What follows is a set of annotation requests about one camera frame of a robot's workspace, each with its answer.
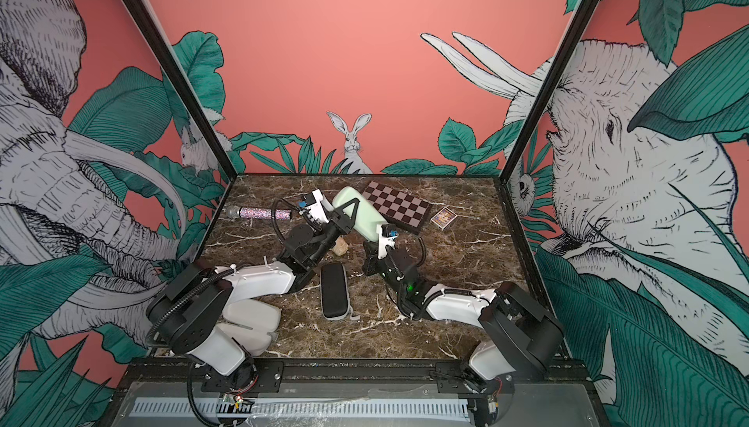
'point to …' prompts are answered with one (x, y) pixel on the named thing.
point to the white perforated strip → (302, 408)
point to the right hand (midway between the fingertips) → (361, 239)
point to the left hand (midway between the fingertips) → (359, 199)
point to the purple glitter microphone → (236, 212)
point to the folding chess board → (399, 209)
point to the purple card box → (444, 218)
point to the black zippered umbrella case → (334, 290)
